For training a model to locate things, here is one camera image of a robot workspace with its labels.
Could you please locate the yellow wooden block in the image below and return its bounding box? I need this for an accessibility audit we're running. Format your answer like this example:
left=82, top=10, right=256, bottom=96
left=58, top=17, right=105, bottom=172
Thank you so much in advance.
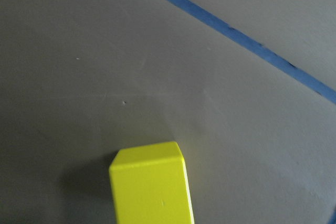
left=109, top=141, right=195, bottom=223

